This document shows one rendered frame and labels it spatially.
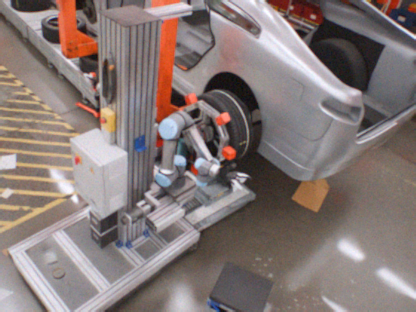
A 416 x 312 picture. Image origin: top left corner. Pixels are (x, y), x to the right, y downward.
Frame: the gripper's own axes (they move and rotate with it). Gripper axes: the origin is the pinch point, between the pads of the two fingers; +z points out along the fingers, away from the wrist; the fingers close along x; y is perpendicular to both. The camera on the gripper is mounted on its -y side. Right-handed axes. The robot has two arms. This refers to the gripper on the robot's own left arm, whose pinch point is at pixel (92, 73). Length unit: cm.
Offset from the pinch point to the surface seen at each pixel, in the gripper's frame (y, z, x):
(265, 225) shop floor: 106, -122, 140
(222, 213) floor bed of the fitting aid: 103, -96, 103
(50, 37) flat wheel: 83, 282, 39
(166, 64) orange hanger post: -16, -18, 56
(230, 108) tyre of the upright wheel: -3, -75, 90
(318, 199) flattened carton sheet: 95, -120, 217
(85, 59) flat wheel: 66, 169, 54
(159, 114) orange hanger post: 35, -18, 60
